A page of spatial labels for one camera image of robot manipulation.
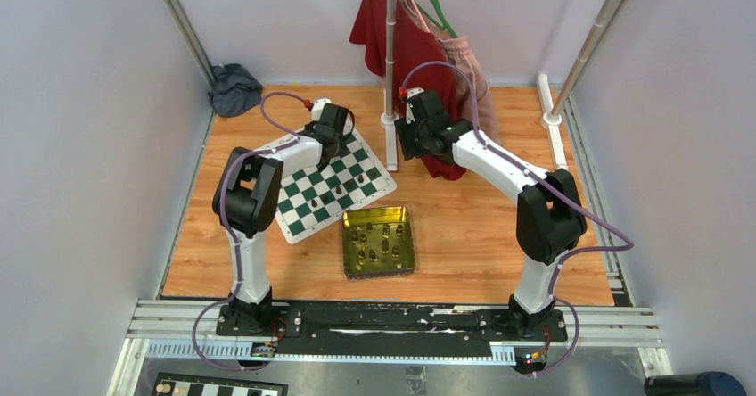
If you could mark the green clothes hanger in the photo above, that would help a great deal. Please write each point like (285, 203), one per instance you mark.
(439, 19)

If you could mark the green white chess mat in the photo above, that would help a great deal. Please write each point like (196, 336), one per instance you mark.
(311, 199)

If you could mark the dark blue bottle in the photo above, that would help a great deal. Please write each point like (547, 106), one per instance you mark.
(709, 383)

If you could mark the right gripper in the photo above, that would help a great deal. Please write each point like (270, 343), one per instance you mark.
(405, 127)

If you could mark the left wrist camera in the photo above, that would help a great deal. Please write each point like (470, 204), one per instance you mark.
(318, 108)

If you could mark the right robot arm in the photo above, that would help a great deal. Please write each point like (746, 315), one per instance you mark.
(548, 219)

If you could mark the pink shorts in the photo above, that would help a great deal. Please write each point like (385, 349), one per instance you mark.
(457, 51)

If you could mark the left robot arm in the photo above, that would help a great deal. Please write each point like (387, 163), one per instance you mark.
(246, 202)

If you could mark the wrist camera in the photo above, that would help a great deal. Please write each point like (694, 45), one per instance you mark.
(405, 94)
(318, 108)

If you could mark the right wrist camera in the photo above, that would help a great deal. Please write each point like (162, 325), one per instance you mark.
(405, 94)

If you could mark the red t-shirt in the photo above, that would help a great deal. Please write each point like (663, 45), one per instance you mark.
(412, 47)

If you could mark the white clothes rack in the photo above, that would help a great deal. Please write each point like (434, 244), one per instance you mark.
(550, 121)

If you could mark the dark blue crumpled cloth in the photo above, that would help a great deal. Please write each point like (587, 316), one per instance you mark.
(234, 91)

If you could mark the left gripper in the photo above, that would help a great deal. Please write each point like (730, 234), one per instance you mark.
(308, 128)

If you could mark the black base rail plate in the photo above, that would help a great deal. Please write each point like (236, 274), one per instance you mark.
(379, 329)

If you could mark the yellow metal tin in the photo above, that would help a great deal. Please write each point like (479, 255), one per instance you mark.
(364, 230)

